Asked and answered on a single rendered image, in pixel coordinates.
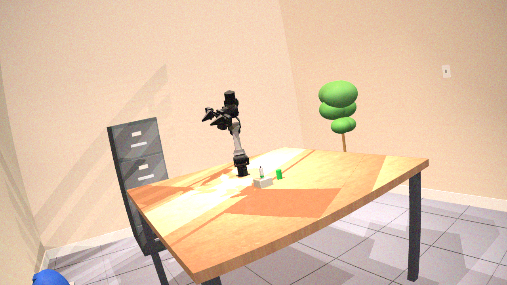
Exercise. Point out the white block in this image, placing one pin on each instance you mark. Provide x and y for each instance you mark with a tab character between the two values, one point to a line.
262	183

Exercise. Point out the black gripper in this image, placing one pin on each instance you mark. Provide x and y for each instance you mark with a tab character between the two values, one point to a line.
223	116

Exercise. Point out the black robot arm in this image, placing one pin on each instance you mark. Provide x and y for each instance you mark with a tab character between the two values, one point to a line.
240	158

